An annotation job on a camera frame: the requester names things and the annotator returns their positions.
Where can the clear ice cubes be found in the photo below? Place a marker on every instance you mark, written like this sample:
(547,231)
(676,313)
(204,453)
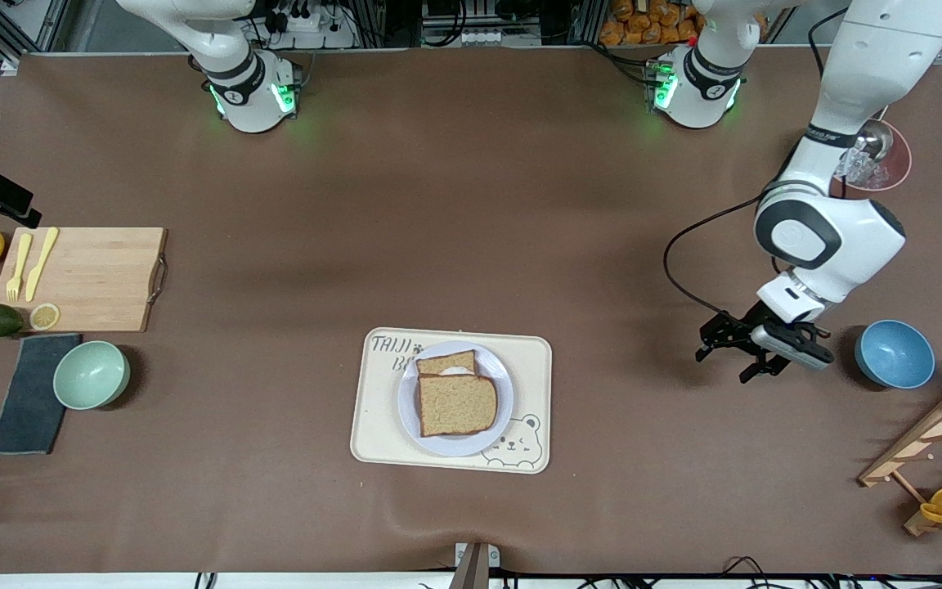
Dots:
(859,170)

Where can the metal scoop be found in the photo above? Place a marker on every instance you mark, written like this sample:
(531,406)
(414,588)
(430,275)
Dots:
(878,141)

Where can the lemon slice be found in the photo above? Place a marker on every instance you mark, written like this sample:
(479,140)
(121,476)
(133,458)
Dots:
(45,316)

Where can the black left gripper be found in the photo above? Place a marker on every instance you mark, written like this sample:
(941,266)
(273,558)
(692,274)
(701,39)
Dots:
(739,332)

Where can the wooden rack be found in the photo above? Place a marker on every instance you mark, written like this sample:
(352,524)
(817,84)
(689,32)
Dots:
(929,442)

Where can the pink bowl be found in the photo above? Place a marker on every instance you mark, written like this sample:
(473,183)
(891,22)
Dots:
(900,164)

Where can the yellow plastic fork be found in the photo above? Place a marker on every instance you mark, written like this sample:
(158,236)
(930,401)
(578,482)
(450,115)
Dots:
(20,262)

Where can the brown bread slice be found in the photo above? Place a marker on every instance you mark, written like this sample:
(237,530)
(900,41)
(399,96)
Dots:
(446,361)
(456,405)

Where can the fried egg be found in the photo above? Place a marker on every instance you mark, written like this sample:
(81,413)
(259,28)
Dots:
(456,370)

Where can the wooden cutting board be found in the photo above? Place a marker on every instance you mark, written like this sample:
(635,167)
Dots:
(103,278)

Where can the blue bowl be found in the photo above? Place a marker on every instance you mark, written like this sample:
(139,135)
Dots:
(894,353)

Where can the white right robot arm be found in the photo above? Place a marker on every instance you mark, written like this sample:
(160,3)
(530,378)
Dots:
(246,98)

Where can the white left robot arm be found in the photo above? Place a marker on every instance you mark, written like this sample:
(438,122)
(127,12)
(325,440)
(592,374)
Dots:
(839,237)

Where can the cream tray with bear print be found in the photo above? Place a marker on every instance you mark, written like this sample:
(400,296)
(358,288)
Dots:
(373,433)

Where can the white round plate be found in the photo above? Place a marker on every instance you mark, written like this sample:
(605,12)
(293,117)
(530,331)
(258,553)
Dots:
(407,409)

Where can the white power strip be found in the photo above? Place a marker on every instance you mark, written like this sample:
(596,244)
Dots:
(307,20)
(455,37)

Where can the yellow plastic knife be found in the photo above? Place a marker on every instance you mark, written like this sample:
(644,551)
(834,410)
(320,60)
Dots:
(42,262)

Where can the mint green bowl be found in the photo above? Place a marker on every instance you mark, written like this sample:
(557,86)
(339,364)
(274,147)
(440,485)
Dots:
(91,375)

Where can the orange snack packets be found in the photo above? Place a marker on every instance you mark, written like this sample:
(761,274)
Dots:
(643,20)

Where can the dark grey cloth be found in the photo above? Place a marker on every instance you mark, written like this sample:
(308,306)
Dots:
(25,409)

